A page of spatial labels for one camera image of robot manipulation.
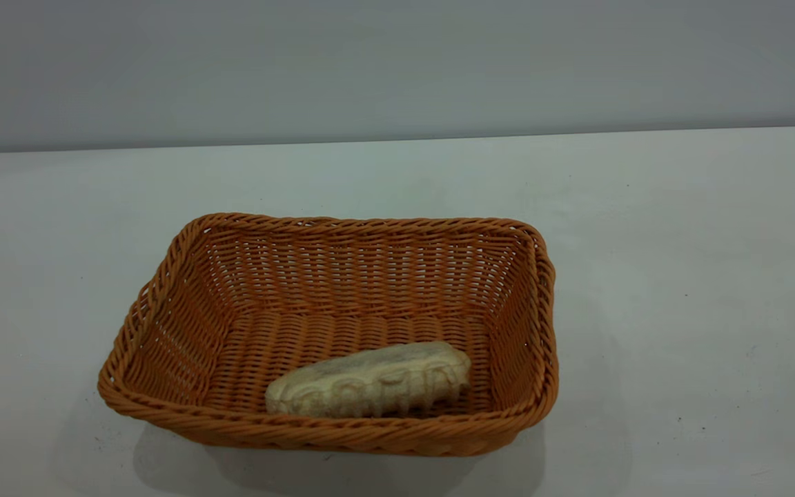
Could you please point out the orange woven wicker basket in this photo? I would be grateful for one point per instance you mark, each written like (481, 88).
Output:
(342, 276)

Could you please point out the ridged golden bread roll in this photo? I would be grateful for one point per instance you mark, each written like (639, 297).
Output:
(370, 379)

